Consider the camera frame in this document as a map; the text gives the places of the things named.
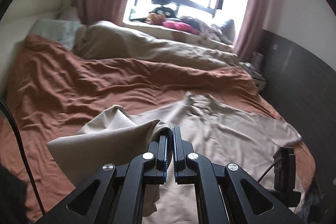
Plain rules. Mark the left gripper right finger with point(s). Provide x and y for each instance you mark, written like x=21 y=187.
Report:
x=226 y=194

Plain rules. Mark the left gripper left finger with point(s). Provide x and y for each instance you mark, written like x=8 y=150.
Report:
x=114 y=194

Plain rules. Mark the beige jacket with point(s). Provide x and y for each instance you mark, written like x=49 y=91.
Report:
x=217 y=131

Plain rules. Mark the clothes heap on sill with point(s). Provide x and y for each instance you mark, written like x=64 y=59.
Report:
x=225 y=33

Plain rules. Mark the white bedside table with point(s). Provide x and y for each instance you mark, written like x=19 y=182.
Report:
x=253 y=68

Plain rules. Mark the right pink curtain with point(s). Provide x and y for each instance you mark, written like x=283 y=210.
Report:
x=248 y=38

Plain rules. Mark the beige duvet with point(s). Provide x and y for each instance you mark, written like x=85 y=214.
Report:
x=105 y=40

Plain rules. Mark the light blue pillow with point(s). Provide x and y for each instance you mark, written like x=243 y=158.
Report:
x=60 y=31

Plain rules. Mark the pink cloth on sill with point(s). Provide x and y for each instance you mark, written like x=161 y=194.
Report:
x=180 y=26

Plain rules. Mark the orange black toy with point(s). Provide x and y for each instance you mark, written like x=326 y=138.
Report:
x=159 y=15

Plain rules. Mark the cream padded headboard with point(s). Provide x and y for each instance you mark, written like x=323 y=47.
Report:
x=16 y=24

